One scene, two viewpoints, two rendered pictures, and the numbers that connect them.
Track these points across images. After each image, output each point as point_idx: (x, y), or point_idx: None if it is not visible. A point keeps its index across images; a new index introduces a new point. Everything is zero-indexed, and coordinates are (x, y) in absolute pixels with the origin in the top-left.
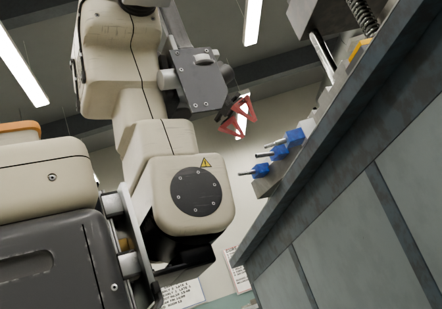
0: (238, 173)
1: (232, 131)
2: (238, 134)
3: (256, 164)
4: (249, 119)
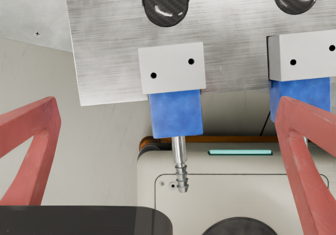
0: (186, 191)
1: (32, 198)
2: (49, 148)
3: (202, 132)
4: (284, 153)
